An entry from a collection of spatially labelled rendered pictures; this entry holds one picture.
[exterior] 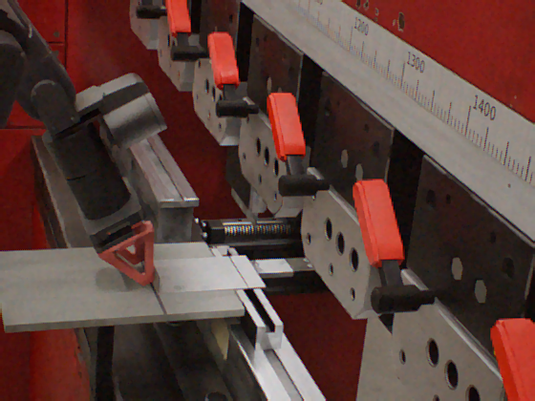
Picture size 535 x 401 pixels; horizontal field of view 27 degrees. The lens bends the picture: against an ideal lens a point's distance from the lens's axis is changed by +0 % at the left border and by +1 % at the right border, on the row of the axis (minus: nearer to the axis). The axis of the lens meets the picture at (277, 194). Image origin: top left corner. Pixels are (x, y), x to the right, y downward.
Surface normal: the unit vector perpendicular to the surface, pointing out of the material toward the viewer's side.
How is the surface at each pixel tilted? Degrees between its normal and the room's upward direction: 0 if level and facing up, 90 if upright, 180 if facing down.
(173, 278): 0
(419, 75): 90
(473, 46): 90
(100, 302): 0
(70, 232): 0
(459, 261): 90
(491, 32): 90
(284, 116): 39
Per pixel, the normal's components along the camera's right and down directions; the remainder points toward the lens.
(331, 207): -0.95, 0.03
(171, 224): 0.31, 0.38
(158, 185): 0.10, -0.92
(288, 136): 0.27, -0.48
